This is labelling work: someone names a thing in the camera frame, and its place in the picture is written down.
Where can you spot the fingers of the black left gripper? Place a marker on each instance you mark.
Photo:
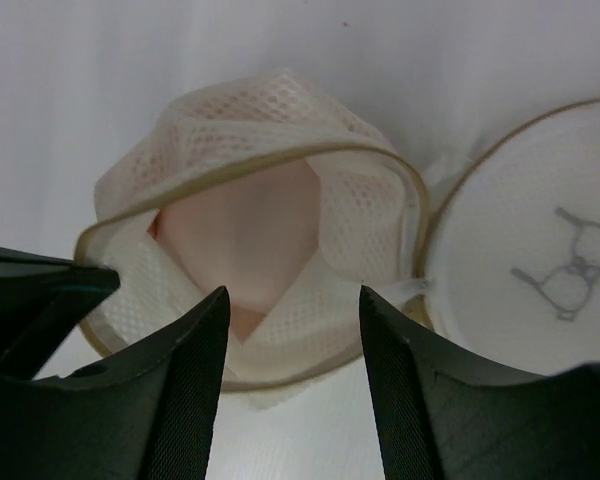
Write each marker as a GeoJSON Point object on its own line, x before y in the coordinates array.
{"type": "Point", "coordinates": [42, 299]}

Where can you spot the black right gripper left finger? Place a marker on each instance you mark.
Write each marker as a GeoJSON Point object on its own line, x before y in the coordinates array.
{"type": "Point", "coordinates": [146, 412]}

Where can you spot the pale pink bra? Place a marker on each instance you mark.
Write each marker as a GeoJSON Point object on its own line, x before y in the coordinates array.
{"type": "Point", "coordinates": [253, 235]}

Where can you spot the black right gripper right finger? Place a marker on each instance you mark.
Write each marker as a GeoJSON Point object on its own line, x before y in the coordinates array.
{"type": "Point", "coordinates": [443, 412]}

